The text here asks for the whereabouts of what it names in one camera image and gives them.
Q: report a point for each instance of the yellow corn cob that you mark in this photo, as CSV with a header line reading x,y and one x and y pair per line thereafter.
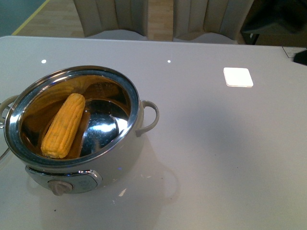
x,y
58,140

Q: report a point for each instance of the beige electric cooking pot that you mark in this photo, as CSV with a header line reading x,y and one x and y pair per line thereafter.
x,y
109,138

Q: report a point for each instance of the left beige upholstered chair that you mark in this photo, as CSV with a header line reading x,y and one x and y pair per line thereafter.
x,y
113,19

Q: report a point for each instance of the beige upholstered chair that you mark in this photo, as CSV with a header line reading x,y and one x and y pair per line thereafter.
x,y
113,19
209,21

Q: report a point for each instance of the right beige upholstered chair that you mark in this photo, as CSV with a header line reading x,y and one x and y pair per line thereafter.
x,y
209,21

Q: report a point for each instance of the table label sticker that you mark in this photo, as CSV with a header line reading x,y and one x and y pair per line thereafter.
x,y
292,51

